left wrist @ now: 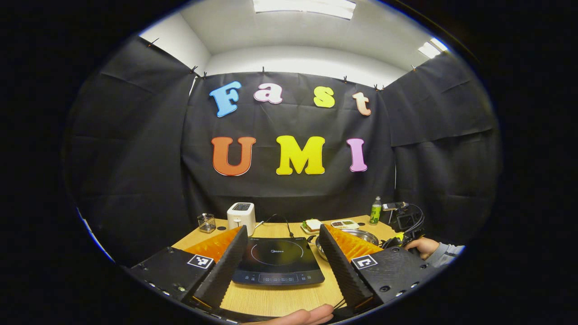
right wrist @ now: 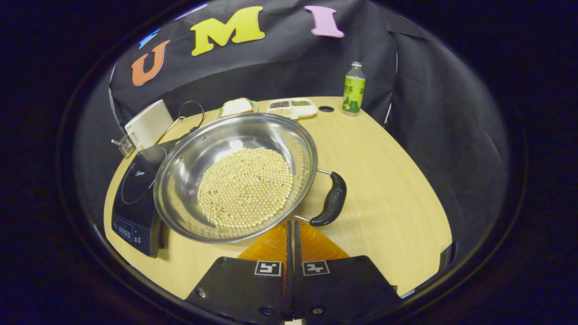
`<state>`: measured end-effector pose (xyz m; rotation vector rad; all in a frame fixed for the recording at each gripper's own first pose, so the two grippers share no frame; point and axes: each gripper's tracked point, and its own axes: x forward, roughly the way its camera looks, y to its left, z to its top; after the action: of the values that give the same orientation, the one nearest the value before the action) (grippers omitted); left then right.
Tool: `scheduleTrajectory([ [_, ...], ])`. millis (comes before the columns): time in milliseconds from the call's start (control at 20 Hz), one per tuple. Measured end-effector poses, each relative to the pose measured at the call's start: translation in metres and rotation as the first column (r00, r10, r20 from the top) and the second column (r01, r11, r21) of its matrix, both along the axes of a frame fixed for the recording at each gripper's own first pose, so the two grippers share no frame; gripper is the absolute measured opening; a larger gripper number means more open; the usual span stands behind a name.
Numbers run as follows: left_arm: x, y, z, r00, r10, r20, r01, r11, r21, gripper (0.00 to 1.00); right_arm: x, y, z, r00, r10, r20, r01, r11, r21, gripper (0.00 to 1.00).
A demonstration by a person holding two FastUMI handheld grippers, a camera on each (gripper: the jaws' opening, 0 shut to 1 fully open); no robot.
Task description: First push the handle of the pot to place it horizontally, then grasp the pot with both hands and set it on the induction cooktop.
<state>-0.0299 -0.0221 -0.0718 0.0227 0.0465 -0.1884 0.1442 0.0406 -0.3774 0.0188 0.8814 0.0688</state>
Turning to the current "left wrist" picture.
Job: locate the green drink bottle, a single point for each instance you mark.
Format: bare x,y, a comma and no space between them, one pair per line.
375,213

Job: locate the white divided dish of beans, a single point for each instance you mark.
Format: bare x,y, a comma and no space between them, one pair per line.
345,224

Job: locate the pale sandwich plate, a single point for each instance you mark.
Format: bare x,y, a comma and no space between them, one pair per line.
311,231

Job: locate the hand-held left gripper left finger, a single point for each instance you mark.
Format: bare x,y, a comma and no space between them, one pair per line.
228,266

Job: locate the black backdrop cloth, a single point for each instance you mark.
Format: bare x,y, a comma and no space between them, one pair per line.
135,158

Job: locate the large ceiling light panel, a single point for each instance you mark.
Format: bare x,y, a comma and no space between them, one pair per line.
305,6

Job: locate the black induction cooktop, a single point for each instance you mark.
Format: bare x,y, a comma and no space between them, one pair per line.
277,262

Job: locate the toast sandwich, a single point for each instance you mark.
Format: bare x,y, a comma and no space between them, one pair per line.
313,224

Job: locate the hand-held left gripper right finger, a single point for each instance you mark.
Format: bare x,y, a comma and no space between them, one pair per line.
341,271

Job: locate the small ceiling light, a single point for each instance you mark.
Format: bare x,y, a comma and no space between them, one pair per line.
432,47

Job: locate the white toaster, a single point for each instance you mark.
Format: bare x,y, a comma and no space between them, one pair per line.
241,218

